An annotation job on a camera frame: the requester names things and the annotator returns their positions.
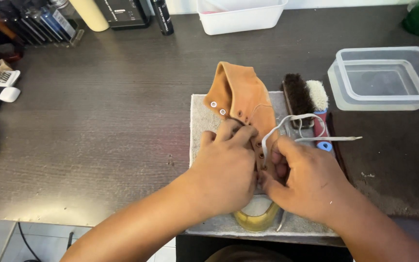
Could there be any person's left hand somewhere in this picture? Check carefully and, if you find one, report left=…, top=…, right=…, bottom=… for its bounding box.
left=189, top=119, right=259, bottom=218

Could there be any person's right hand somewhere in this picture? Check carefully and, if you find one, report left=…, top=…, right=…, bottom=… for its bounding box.
left=260, top=136, right=356, bottom=227

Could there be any tan suede boot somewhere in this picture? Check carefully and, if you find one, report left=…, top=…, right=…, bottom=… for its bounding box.
left=203, top=61, right=281, bottom=233

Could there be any white shoelace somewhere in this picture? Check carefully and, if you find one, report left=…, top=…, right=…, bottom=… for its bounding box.
left=261, top=114, right=363, bottom=232

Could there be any grey towel mat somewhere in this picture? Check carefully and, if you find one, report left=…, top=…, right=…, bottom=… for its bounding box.
left=185, top=92, right=341, bottom=238

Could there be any dark bristle shoe brush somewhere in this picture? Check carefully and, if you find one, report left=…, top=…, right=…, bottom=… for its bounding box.
left=282, top=74, right=315, bottom=130

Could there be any white plastic tub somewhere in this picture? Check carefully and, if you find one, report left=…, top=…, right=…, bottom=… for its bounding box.
left=197, top=0, right=289, bottom=36

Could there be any black bottle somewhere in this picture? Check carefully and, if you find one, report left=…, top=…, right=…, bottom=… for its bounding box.
left=151, top=0, right=175, bottom=36

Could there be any black box device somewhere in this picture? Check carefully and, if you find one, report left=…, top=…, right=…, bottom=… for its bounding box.
left=94, top=0, right=151, bottom=30

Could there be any clear plastic container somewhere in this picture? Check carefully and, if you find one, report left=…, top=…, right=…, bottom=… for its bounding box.
left=328, top=46, right=419, bottom=111

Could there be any cream cylinder bottle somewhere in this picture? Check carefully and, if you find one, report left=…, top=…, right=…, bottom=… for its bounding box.
left=68, top=0, right=110, bottom=32

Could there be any white eraser block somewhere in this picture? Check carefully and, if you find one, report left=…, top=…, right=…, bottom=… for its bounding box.
left=0, top=87, right=21, bottom=103

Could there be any small white brush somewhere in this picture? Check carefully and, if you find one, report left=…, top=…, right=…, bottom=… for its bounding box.
left=0, top=70, right=21, bottom=87

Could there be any clear rack of bottles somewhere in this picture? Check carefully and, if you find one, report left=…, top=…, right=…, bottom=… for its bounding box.
left=0, top=0, right=85, bottom=49

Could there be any white bristle red handle brush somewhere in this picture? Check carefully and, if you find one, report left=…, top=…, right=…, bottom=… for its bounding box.
left=306, top=80, right=333, bottom=152

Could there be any black cable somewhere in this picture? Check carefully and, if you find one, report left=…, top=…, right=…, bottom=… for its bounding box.
left=17, top=222, right=43, bottom=262

